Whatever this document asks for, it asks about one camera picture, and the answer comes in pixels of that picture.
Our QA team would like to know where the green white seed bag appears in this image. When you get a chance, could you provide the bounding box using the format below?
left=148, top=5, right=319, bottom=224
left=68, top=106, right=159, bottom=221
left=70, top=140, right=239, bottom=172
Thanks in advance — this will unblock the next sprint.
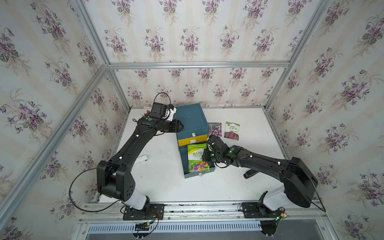
left=224, top=122, right=240, bottom=141

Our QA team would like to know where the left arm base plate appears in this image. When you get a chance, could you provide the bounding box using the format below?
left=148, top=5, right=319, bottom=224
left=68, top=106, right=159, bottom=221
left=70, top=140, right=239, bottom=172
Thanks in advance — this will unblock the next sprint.
left=123, top=204, right=165, bottom=221

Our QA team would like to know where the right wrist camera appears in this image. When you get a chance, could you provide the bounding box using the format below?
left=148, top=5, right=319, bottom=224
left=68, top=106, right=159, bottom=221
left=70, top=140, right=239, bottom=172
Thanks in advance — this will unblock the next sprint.
left=207, top=135, right=222, bottom=151

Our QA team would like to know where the black stapler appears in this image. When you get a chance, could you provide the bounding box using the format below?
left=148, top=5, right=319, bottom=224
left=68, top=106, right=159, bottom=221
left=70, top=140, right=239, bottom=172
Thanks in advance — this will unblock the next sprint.
left=244, top=170, right=259, bottom=179

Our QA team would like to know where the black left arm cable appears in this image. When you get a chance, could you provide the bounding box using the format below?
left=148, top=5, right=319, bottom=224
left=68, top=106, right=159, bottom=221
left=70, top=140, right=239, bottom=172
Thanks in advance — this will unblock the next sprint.
left=68, top=166, right=121, bottom=213

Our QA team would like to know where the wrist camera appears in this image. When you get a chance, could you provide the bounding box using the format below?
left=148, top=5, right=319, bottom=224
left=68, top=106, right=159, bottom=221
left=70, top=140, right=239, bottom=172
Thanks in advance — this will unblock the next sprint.
left=207, top=135, right=222, bottom=151
left=166, top=104, right=177, bottom=122

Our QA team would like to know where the teal bottom drawer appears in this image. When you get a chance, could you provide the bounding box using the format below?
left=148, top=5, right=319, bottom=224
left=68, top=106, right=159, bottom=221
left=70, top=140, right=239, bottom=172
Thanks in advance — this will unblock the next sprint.
left=179, top=143, right=216, bottom=179

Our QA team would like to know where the yellow drawer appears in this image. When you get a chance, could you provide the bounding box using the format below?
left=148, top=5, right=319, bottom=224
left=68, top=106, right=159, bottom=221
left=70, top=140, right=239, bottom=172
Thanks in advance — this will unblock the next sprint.
left=178, top=135, right=208, bottom=147

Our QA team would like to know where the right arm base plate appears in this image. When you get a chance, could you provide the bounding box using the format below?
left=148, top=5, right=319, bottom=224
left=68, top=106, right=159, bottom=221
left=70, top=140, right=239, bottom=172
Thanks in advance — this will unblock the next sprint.
left=239, top=202, right=285, bottom=219

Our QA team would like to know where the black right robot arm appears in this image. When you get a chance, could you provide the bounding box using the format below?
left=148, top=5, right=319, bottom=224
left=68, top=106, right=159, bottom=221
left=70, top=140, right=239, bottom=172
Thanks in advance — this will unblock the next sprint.
left=203, top=144, right=317, bottom=211

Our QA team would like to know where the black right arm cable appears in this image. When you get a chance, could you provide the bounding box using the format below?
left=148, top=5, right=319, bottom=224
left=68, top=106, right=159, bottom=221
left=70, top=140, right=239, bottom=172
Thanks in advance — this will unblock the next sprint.
left=308, top=176, right=327, bottom=213

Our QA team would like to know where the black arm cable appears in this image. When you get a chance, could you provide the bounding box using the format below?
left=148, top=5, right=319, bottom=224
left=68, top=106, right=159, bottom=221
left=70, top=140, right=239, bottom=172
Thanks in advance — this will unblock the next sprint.
left=68, top=166, right=121, bottom=213
left=308, top=176, right=327, bottom=213

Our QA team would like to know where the teal drawer cabinet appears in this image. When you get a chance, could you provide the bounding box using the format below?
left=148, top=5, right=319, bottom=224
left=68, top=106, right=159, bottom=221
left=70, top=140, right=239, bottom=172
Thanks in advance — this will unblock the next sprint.
left=174, top=104, right=209, bottom=141

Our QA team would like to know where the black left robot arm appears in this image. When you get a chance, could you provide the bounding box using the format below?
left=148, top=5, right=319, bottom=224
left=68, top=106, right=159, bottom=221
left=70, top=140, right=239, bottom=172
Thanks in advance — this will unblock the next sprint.
left=97, top=116, right=184, bottom=211

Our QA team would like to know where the bright green seed bag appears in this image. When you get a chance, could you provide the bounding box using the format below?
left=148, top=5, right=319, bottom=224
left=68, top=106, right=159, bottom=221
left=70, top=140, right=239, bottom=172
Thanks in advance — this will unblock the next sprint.
left=187, top=144, right=210, bottom=173

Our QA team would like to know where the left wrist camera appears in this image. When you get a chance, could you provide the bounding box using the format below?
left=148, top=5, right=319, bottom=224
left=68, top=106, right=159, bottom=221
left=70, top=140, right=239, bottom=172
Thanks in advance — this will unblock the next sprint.
left=166, top=104, right=177, bottom=122

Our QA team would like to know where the pink flower seed bag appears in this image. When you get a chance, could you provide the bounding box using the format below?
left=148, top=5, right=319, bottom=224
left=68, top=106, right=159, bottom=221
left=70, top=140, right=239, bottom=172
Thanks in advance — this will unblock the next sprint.
left=208, top=123, right=222, bottom=138

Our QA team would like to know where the aluminium mounting rail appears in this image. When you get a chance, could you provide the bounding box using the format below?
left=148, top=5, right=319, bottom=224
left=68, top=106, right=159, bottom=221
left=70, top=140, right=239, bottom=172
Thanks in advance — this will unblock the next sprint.
left=78, top=201, right=328, bottom=223

